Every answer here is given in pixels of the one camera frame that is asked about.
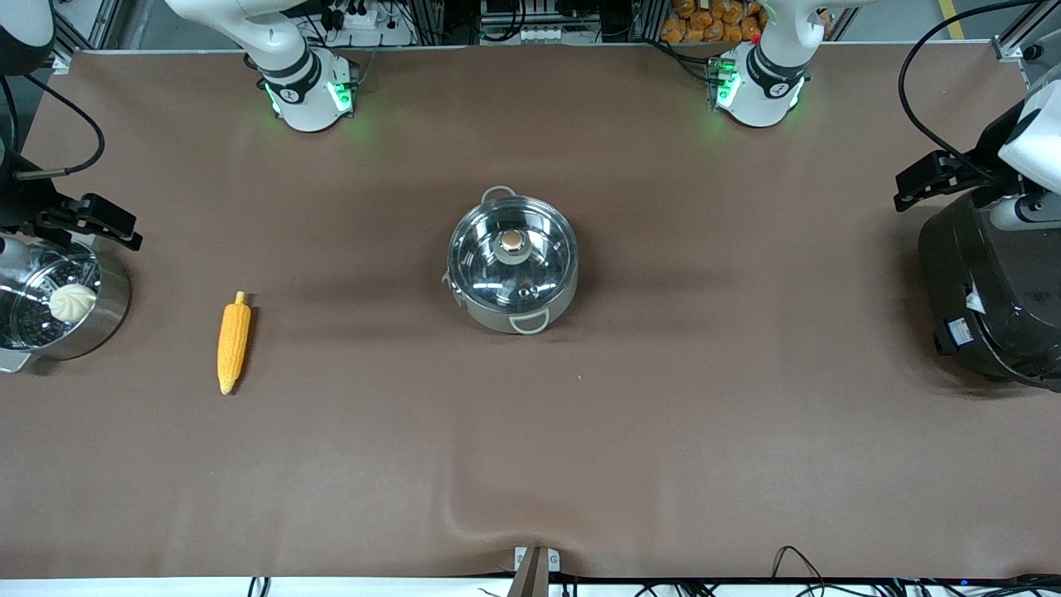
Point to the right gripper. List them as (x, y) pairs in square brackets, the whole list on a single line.
[(23, 203)]

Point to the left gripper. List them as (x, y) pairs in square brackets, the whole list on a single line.
[(983, 159)]

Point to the yellow corn cob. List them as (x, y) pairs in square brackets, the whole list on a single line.
[(234, 344)]

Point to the glass pot lid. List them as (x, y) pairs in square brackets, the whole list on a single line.
[(481, 265)]

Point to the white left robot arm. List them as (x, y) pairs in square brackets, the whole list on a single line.
[(758, 91)]

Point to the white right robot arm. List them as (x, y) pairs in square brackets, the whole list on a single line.
[(302, 99)]

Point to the steel steamer pot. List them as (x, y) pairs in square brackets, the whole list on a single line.
[(108, 311)]

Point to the white steamed bun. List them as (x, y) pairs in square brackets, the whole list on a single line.
[(73, 303)]

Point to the black rice cooker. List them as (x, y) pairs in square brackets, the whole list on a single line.
[(995, 290)]

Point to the bag of orange snacks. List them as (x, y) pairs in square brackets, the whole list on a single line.
[(704, 21)]

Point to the white power strip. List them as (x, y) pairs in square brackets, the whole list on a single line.
[(530, 35), (358, 16)]

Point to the brown table mat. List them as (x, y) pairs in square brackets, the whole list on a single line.
[(530, 439)]

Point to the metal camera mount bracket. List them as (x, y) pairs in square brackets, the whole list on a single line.
[(535, 568)]

